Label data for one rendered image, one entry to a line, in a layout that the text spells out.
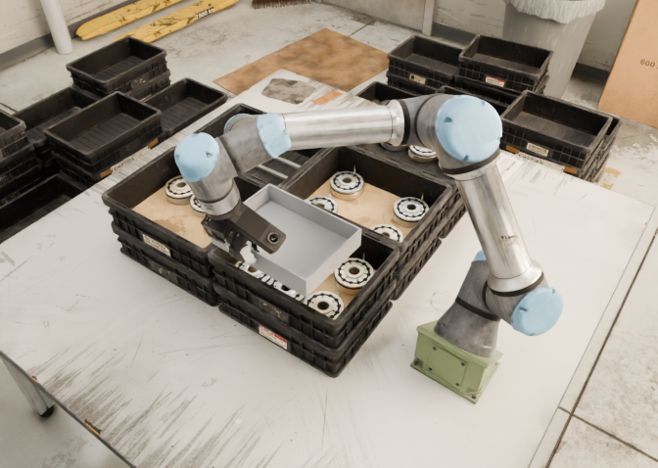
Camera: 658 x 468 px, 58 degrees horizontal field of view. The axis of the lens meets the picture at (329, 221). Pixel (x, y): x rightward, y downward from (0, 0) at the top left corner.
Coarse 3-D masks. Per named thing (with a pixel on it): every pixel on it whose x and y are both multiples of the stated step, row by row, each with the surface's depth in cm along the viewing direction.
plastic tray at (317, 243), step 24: (264, 192) 144; (264, 216) 142; (288, 216) 143; (312, 216) 141; (336, 216) 136; (288, 240) 136; (312, 240) 136; (336, 240) 137; (360, 240) 135; (264, 264) 127; (288, 264) 130; (312, 264) 131; (336, 264) 130; (312, 288) 125
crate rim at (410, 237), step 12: (324, 156) 180; (372, 156) 180; (408, 168) 176; (432, 180) 172; (288, 192) 168; (444, 192) 168; (312, 204) 164; (432, 216) 163; (420, 228) 158; (408, 240) 154
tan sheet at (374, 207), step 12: (324, 192) 183; (372, 192) 183; (384, 192) 183; (348, 204) 179; (360, 204) 179; (372, 204) 179; (384, 204) 179; (348, 216) 175; (360, 216) 175; (372, 216) 175; (384, 216) 175; (408, 228) 171
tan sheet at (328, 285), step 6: (330, 276) 158; (324, 282) 156; (330, 282) 156; (318, 288) 155; (324, 288) 155; (330, 288) 155; (336, 288) 155; (336, 294) 153; (342, 294) 153; (342, 300) 152; (348, 300) 152
